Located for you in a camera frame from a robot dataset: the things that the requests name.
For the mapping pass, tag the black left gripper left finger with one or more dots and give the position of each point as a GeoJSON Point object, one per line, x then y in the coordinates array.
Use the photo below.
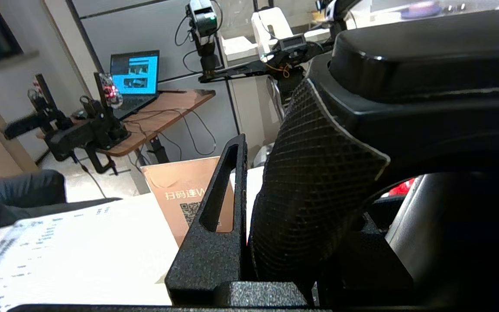
{"type": "Point", "coordinates": [206, 260]}

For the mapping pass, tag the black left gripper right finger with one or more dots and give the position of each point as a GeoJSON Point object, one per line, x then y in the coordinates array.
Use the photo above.
{"type": "Point", "coordinates": [362, 268]}

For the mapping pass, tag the black electric kettle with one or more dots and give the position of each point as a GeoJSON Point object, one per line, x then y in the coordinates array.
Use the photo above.
{"type": "Point", "coordinates": [405, 65]}

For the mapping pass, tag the printed white paper sheet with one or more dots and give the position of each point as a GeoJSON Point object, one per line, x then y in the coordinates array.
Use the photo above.
{"type": "Point", "coordinates": [80, 255]}

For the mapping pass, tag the wooden desk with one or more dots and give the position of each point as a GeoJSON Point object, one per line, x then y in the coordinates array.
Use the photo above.
{"type": "Point", "coordinates": [171, 108]}

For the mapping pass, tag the seated man black shirt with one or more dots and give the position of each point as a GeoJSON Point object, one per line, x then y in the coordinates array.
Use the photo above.
{"type": "Point", "coordinates": [24, 195]}

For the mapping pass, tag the open laptop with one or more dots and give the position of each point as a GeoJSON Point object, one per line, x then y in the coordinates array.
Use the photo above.
{"type": "Point", "coordinates": [134, 73]}

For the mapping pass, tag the purple plate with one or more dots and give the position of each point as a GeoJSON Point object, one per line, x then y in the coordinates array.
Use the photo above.
{"type": "Point", "coordinates": [422, 9]}

